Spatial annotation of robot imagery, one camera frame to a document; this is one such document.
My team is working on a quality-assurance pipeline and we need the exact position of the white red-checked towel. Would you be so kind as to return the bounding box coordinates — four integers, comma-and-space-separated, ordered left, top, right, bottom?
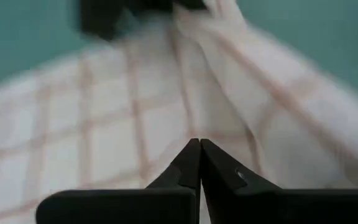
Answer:
0, 0, 358, 224

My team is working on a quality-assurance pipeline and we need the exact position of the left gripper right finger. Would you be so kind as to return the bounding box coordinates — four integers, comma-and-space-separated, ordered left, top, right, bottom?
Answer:
200, 138, 358, 224

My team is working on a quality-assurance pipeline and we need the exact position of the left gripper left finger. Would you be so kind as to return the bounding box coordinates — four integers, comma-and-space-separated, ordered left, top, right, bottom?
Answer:
35, 138, 202, 224

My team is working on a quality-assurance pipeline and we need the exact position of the green table mat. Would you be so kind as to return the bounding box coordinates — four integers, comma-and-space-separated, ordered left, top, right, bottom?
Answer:
0, 0, 358, 105

